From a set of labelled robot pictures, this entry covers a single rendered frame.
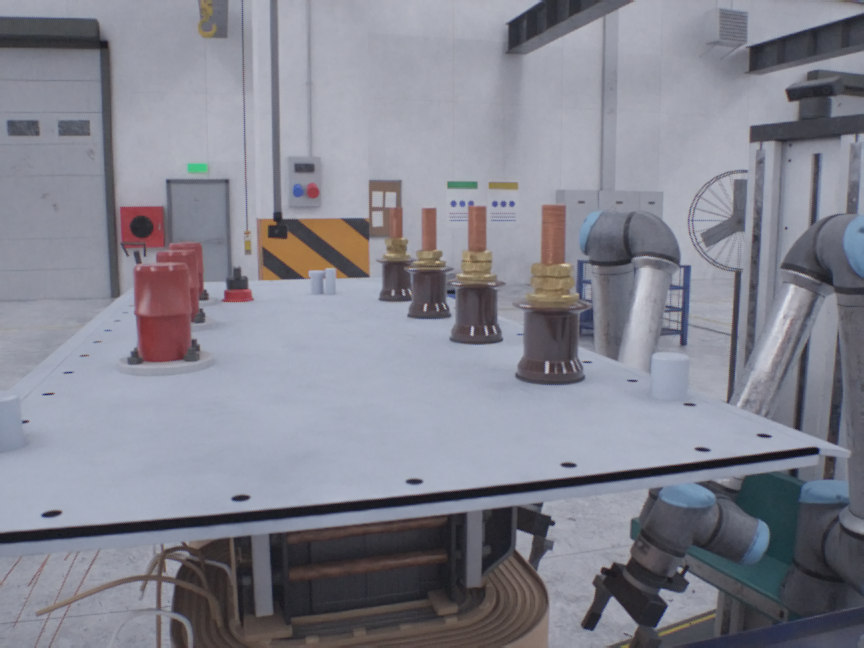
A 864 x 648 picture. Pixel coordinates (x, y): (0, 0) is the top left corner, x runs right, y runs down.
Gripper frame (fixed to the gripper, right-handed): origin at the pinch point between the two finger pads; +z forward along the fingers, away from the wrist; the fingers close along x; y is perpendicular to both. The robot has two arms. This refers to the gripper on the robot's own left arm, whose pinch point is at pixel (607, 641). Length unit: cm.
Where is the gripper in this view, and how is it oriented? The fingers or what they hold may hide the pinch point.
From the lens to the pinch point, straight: 151.1
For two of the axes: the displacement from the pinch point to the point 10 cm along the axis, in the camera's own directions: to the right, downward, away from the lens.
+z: -4.2, 9.0, 1.3
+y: -8.7, -3.5, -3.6
